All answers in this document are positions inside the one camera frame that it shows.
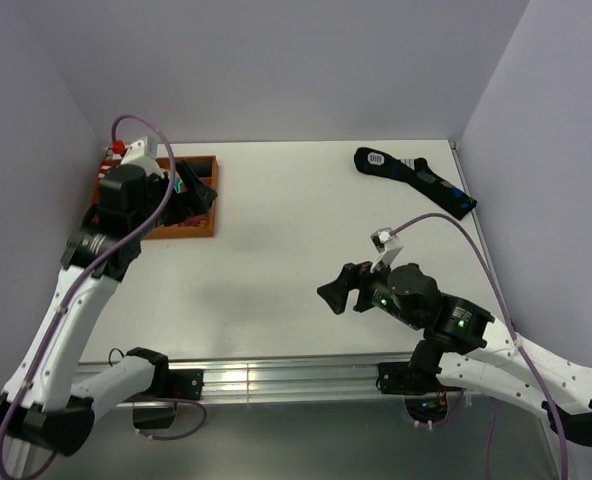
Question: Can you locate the red white striped rolled sock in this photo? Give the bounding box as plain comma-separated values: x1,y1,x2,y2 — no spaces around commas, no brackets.
98,159,121,178

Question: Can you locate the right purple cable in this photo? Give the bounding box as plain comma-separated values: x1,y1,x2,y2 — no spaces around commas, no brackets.
390,213,572,480

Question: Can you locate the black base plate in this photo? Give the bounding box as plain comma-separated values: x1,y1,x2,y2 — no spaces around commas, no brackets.
375,361,460,396
163,369,204,401

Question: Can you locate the dark teal rolled sock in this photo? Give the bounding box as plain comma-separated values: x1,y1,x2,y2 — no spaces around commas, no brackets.
187,159,214,178

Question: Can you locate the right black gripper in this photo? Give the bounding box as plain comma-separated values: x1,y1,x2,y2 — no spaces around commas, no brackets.
316,251,423,329

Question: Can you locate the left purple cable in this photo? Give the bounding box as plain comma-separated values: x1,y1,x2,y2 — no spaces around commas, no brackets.
0,115,210,479

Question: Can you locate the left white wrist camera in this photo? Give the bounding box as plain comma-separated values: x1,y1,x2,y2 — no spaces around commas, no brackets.
105,136,158,169

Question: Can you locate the aluminium frame rail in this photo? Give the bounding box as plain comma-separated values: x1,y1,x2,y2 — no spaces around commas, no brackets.
23,349,550,409

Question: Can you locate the maroon purple striped sock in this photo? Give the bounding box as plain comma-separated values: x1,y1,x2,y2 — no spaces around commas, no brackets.
182,214,210,229

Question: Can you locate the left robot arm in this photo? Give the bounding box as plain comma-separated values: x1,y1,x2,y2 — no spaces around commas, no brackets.
0,159,217,456

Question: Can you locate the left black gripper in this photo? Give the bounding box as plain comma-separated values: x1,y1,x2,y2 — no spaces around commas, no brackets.
132,159,216,238

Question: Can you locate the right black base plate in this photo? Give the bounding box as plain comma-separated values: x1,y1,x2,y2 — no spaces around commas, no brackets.
375,361,460,396

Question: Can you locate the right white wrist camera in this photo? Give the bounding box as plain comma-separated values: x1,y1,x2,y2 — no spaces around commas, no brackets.
371,228,403,273

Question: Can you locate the brown wooden divider tray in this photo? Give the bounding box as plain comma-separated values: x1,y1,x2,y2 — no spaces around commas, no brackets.
83,156,218,240

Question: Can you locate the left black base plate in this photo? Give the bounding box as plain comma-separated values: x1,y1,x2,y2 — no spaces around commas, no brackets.
163,369,204,401

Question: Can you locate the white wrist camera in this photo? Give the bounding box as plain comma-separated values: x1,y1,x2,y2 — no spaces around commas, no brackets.
371,228,403,273
105,136,158,169

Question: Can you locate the purple cable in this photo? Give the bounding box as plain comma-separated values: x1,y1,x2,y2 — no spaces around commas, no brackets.
390,213,572,480
0,115,210,479

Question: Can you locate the black blue sock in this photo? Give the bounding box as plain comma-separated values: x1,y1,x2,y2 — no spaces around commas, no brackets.
353,147,477,220

